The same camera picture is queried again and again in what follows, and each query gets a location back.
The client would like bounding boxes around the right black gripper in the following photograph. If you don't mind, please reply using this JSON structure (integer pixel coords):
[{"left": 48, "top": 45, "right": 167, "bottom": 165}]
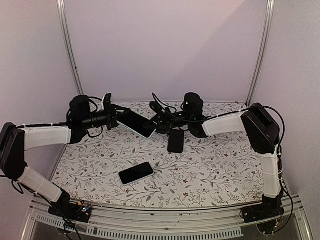
[{"left": 144, "top": 106, "right": 194, "bottom": 135}]

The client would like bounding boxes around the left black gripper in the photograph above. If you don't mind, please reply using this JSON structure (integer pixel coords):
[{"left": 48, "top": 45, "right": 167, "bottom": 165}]
[{"left": 81, "top": 102, "right": 132, "bottom": 131}]

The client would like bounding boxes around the light blue cased phone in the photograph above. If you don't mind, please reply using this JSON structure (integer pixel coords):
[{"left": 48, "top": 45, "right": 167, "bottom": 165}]
[{"left": 122, "top": 111, "right": 155, "bottom": 139}]

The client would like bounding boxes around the black cased phone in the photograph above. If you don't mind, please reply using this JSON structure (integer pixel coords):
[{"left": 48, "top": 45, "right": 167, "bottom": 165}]
[{"left": 167, "top": 129, "right": 184, "bottom": 154}]

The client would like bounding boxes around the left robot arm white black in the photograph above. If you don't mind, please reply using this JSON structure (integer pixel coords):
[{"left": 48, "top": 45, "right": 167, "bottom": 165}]
[{"left": 0, "top": 93, "right": 131, "bottom": 217}]

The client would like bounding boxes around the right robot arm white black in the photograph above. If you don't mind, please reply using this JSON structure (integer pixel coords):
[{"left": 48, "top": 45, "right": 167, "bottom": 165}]
[{"left": 143, "top": 92, "right": 285, "bottom": 218}]

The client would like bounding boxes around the white cased phone on table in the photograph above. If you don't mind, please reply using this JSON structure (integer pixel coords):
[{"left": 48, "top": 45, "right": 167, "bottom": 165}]
[{"left": 118, "top": 162, "right": 155, "bottom": 185}]

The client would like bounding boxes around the floral patterned table mat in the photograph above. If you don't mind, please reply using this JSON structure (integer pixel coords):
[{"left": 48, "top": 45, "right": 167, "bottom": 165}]
[{"left": 51, "top": 103, "right": 264, "bottom": 209}]

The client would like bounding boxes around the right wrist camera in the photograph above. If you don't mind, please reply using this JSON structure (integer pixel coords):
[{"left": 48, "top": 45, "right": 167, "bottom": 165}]
[{"left": 149, "top": 100, "right": 166, "bottom": 117}]

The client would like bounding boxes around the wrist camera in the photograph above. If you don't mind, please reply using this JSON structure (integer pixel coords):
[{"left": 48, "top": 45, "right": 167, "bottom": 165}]
[
  {"left": 149, "top": 100, "right": 166, "bottom": 117},
  {"left": 101, "top": 93, "right": 112, "bottom": 111}
]

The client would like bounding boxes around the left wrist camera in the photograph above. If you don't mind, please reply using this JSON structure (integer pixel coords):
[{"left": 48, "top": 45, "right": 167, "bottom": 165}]
[{"left": 101, "top": 93, "right": 112, "bottom": 111}]

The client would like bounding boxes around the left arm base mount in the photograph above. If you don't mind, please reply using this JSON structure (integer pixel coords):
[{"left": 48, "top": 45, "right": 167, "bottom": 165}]
[{"left": 48, "top": 198, "right": 92, "bottom": 223}]

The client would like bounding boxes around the front aluminium rail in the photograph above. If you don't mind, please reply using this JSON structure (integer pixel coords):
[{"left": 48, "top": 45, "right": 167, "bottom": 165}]
[{"left": 21, "top": 195, "right": 314, "bottom": 240}]

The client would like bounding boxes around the left aluminium frame post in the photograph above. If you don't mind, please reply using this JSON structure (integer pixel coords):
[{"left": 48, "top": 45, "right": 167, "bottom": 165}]
[{"left": 56, "top": 0, "right": 85, "bottom": 95}]

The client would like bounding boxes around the aluminium frame post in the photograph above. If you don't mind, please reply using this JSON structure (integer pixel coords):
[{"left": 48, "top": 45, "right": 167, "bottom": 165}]
[
  {"left": 56, "top": 0, "right": 85, "bottom": 95},
  {"left": 245, "top": 0, "right": 275, "bottom": 107}
]

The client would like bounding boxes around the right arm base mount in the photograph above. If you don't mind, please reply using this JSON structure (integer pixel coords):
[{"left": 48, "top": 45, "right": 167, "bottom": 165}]
[{"left": 239, "top": 202, "right": 285, "bottom": 235}]

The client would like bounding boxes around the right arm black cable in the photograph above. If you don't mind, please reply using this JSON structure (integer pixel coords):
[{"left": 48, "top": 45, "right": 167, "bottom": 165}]
[{"left": 151, "top": 92, "right": 294, "bottom": 226}]

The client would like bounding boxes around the right aluminium frame post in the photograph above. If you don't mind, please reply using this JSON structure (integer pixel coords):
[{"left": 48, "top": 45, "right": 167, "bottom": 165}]
[{"left": 245, "top": 0, "right": 275, "bottom": 107}]

